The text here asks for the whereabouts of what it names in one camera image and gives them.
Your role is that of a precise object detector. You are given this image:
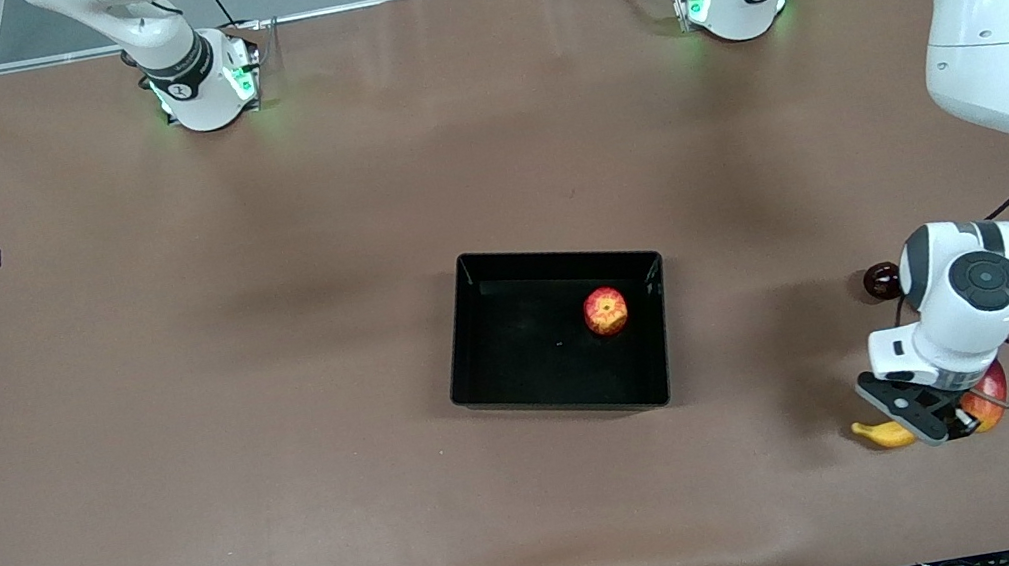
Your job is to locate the yellow banana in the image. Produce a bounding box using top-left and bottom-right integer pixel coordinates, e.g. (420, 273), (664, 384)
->
(850, 412), (918, 455)

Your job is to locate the red yellow apple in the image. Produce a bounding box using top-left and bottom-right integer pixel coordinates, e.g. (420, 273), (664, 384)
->
(580, 282), (633, 341)

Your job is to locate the black plastic box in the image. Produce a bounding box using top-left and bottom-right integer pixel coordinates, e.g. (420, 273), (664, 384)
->
(428, 223), (686, 440)

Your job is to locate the red yellow mango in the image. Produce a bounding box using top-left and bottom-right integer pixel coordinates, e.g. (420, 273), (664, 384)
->
(955, 359), (1009, 437)

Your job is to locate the dark purple plum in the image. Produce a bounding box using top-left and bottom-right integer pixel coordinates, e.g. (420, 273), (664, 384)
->
(861, 260), (906, 303)

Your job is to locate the large table cover mat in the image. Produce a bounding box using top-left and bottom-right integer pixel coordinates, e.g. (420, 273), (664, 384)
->
(0, 0), (1009, 566)

